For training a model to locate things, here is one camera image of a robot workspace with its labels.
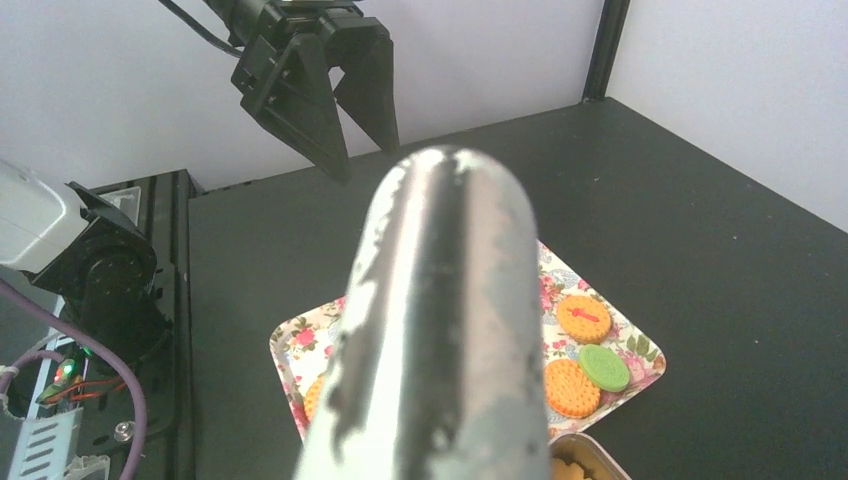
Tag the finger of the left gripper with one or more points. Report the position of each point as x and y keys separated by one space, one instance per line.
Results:
x=366 y=90
x=287 y=91

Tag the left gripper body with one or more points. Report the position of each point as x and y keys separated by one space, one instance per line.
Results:
x=338 y=24

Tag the metal tongs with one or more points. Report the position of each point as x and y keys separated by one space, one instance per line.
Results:
x=437 y=370

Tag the floral cookie tray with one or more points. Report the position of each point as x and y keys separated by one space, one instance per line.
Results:
x=301 y=347

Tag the pink divided cookie tin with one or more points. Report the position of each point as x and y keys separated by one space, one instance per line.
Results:
x=583 y=451

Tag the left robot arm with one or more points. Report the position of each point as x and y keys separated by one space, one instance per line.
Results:
x=67 y=240

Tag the yellow cracker with red mark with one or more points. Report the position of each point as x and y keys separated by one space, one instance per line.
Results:
x=584 y=319

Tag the green macaron cookie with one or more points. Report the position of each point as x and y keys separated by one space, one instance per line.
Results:
x=604 y=368

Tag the white slotted cable duct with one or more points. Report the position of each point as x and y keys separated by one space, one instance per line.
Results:
x=47 y=437

